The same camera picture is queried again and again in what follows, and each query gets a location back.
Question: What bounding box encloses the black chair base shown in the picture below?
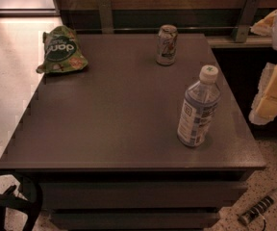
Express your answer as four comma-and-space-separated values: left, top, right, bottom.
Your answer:
0, 171, 43, 231

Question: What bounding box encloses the white power strip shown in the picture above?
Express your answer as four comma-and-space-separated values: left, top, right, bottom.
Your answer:
238, 188, 277, 226

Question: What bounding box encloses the blue plastic water bottle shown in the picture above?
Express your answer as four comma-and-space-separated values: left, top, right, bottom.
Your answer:
177, 64, 220, 147

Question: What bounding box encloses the right metal wall bracket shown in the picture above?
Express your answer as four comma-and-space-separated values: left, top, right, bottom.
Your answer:
232, 0, 261, 43

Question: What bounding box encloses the green rice chip bag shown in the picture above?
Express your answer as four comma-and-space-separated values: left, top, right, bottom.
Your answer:
36, 26, 88, 74

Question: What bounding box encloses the dark drawer cabinet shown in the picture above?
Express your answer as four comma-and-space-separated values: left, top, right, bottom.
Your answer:
0, 35, 264, 231

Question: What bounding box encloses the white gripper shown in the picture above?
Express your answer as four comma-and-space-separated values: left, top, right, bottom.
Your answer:
249, 10, 277, 125

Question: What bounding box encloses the silver soda can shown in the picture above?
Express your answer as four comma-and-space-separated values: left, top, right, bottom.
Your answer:
156, 24, 178, 65

